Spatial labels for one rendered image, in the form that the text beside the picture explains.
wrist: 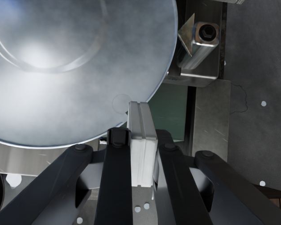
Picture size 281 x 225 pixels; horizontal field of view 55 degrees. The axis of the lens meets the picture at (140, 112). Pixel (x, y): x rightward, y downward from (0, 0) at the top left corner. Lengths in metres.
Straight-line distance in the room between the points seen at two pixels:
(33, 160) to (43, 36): 0.13
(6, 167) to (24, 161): 0.02
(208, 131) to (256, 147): 0.77
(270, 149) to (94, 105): 1.02
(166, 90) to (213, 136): 0.11
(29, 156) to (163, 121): 0.22
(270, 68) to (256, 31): 0.17
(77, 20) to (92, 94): 0.08
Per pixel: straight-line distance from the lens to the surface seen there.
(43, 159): 0.30
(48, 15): 0.33
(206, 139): 0.46
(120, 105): 0.30
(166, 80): 0.43
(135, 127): 0.15
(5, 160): 0.32
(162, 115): 0.44
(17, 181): 0.45
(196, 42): 0.32
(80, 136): 0.30
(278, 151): 1.26
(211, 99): 0.47
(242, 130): 1.19
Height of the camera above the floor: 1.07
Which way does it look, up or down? 81 degrees down
